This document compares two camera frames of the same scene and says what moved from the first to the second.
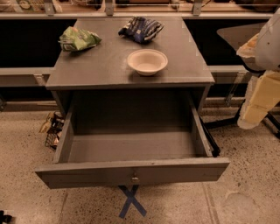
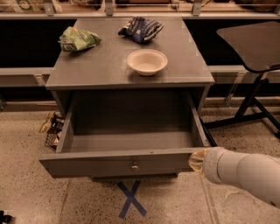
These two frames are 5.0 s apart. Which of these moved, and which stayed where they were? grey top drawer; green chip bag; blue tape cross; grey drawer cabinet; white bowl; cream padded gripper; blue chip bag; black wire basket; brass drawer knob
Moved: brass drawer knob; cream padded gripper; grey top drawer
Stayed: white bowl; blue tape cross; grey drawer cabinet; green chip bag; blue chip bag; black wire basket
